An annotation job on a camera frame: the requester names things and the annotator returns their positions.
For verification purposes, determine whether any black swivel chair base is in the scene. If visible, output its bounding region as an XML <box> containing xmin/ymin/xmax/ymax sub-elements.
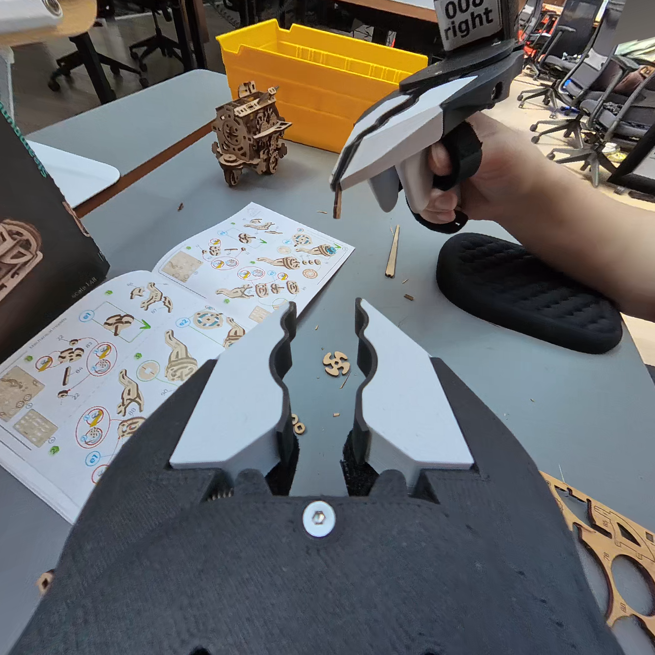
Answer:
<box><xmin>48</xmin><ymin>20</ymin><xmax>149</xmax><ymax>105</ymax></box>

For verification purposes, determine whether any black model kit box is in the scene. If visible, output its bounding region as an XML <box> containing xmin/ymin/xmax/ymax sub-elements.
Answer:
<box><xmin>0</xmin><ymin>100</ymin><xmax>111</xmax><ymax>364</ymax></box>

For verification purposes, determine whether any wooden mechanical model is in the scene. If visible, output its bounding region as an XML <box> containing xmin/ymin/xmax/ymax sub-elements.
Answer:
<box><xmin>211</xmin><ymin>81</ymin><xmax>293</xmax><ymax>187</ymax></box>

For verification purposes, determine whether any thin wooden stick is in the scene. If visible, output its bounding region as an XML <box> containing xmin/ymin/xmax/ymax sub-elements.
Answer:
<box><xmin>385</xmin><ymin>224</ymin><xmax>401</xmax><ymax>278</ymax></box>

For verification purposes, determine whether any row of black office chairs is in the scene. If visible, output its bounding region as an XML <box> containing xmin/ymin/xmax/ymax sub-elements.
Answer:
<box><xmin>517</xmin><ymin>0</ymin><xmax>655</xmax><ymax>198</ymax></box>

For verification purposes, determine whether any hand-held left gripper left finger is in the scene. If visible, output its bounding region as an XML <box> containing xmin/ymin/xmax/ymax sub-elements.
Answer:
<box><xmin>169</xmin><ymin>301</ymin><xmax>300</xmax><ymax>496</ymax></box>

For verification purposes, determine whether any white plastic mount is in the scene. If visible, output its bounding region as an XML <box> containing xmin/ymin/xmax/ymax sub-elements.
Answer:
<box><xmin>0</xmin><ymin>0</ymin><xmax>64</xmax><ymax>35</ymax></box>

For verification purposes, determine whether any person's right forearm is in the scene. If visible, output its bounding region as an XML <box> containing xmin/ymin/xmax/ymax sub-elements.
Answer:
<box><xmin>532</xmin><ymin>143</ymin><xmax>655</xmax><ymax>322</ymax></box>

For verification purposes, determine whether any person's right hand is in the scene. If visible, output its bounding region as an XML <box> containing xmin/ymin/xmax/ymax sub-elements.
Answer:
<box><xmin>424</xmin><ymin>112</ymin><xmax>539</xmax><ymax>226</ymax></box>

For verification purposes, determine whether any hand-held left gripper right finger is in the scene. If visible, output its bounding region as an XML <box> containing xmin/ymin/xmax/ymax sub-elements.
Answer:
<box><xmin>342</xmin><ymin>298</ymin><xmax>476</xmax><ymax>498</ymax></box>

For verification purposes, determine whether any laser-cut wooden parts sheet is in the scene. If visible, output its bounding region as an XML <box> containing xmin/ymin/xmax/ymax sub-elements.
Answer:
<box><xmin>540</xmin><ymin>471</ymin><xmax>655</xmax><ymax>627</ymax></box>

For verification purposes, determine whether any illustrated instruction booklet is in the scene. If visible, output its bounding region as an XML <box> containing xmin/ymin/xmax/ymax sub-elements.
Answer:
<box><xmin>0</xmin><ymin>202</ymin><xmax>355</xmax><ymax>524</ymax></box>

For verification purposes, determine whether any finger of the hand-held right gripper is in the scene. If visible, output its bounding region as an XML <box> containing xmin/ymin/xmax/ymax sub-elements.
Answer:
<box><xmin>332</xmin><ymin>91</ymin><xmax>418</xmax><ymax>185</ymax></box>
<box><xmin>330</xmin><ymin>76</ymin><xmax>480</xmax><ymax>192</ymax></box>

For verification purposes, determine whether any yellow plastic bin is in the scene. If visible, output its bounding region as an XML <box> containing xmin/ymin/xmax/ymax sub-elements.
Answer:
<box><xmin>216</xmin><ymin>19</ymin><xmax>428</xmax><ymax>154</ymax></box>

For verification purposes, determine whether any black ribbed wrist rest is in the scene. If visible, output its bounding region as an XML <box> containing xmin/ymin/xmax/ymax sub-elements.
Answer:
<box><xmin>436</xmin><ymin>233</ymin><xmax>624</xmax><ymax>355</ymax></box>

